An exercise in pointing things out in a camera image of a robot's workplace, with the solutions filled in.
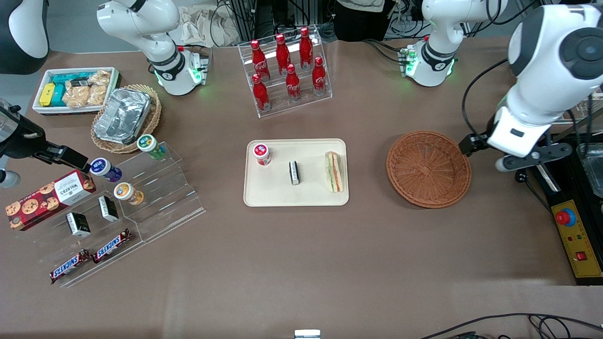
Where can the clear acrylic stepped display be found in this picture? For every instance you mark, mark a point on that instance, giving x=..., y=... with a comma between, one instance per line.
x=165, y=207

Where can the person in dark trousers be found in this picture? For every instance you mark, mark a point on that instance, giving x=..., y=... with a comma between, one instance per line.
x=365, y=23

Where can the large foil container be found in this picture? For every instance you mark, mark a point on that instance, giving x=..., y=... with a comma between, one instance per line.
x=123, y=115

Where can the red cola bottle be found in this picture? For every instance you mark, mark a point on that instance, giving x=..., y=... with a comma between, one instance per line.
x=260, y=93
x=319, y=76
x=293, y=84
x=282, y=52
x=306, y=46
x=259, y=59

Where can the tan wicker basket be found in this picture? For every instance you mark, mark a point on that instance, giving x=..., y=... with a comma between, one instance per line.
x=153, y=117

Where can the Snickers chocolate bar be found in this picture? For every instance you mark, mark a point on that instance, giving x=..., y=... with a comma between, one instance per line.
x=69, y=267
x=112, y=246

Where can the small black box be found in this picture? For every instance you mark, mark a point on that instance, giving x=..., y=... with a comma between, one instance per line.
x=108, y=208
x=78, y=224
x=294, y=173

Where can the round brown wicker basket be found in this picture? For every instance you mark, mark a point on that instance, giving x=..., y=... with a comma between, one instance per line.
x=428, y=188

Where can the green lid jar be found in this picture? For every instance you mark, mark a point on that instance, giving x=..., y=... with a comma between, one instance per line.
x=148, y=143

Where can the cream plastic tray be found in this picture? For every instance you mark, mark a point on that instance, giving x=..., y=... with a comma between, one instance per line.
x=311, y=193

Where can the blue lid purple jar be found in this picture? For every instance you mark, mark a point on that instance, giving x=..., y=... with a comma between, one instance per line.
x=104, y=168

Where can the foil container in machine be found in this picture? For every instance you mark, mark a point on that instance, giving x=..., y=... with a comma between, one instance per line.
x=593, y=172

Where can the teal long box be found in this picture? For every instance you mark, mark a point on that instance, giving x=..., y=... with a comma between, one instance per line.
x=63, y=77

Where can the clear acrylic bottle rack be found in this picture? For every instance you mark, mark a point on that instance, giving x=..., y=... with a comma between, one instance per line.
x=301, y=106

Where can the white plastic snack bin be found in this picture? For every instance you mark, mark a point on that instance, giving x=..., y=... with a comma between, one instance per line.
x=42, y=109

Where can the red lid white jar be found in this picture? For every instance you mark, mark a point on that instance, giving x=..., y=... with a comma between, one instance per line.
x=262, y=154

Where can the white grey device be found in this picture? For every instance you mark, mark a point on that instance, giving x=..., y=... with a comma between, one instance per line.
x=307, y=334

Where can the triangle sandwich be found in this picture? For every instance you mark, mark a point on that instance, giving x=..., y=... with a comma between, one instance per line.
x=334, y=172

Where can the clear cracker bag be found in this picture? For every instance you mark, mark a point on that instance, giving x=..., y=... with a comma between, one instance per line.
x=76, y=96
x=99, y=89

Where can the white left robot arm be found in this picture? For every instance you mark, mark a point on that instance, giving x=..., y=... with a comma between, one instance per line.
x=541, y=80

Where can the yellow small box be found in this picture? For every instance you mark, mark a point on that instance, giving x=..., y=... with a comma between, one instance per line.
x=47, y=95

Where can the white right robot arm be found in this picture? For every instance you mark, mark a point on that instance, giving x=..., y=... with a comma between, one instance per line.
x=141, y=19

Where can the white crumpled cloth bag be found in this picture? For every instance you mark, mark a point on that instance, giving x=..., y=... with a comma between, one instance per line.
x=198, y=26

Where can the red Walkers cookie box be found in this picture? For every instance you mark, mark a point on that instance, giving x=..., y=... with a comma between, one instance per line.
x=47, y=200

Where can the teal small box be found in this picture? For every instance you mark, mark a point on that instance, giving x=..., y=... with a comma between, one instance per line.
x=59, y=96

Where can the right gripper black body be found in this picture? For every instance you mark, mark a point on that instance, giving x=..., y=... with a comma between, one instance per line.
x=22, y=143

